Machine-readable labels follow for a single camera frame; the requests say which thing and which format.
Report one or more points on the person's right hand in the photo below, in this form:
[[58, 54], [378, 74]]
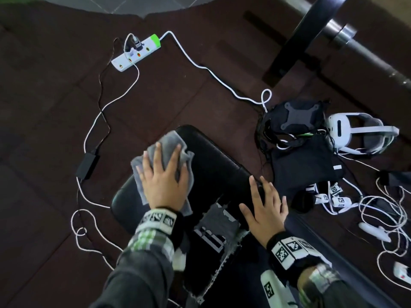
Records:
[[266, 218]]

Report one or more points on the person's left hand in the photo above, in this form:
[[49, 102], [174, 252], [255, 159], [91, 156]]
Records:
[[163, 189]]

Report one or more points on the grey cleaning cloth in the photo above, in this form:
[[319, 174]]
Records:
[[170, 144]]

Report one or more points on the black bench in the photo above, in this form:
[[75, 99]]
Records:
[[212, 169]]

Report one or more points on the person's left forearm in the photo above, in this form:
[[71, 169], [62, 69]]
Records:
[[138, 279]]

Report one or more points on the person's right forearm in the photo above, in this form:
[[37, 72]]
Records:
[[337, 291]]

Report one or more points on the left marker wristband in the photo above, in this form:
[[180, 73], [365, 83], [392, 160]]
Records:
[[157, 219]]

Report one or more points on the marker wristband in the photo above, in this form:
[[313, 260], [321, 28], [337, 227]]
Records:
[[157, 219], [292, 253]]

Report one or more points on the right marker wristband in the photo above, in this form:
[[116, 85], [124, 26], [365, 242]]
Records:
[[292, 253]]

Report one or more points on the small white marker block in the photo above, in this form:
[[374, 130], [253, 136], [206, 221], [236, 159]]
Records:
[[342, 201], [335, 189], [322, 198]]

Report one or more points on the black power brick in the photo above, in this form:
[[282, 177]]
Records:
[[87, 166]]

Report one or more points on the white handheld controller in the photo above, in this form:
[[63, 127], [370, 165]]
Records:
[[374, 231]]

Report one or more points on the white headset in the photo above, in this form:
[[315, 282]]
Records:
[[337, 128]]

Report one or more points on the black power adapter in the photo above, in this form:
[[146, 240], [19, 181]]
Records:
[[398, 178]]

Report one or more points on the white power strip green end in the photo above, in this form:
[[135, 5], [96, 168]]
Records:
[[135, 54], [403, 272]]

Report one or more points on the black yellow print weight plate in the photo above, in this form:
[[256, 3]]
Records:
[[305, 38]]

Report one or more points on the steel barbell bar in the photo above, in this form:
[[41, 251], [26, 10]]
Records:
[[369, 52]]

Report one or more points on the black head-mount device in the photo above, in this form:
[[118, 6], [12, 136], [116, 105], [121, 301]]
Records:
[[305, 166]]

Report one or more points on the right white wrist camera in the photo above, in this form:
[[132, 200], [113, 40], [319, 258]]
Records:
[[276, 290]]

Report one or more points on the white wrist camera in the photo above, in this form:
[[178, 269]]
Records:
[[276, 290], [179, 261]]

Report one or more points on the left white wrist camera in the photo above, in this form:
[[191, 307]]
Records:
[[179, 261]]

